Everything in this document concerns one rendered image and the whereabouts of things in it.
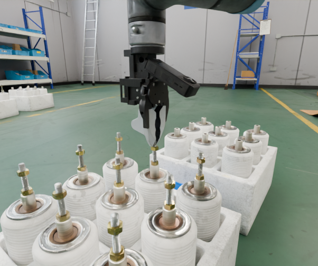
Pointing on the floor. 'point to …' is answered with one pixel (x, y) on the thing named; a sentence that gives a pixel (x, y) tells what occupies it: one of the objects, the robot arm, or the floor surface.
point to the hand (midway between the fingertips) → (156, 140)
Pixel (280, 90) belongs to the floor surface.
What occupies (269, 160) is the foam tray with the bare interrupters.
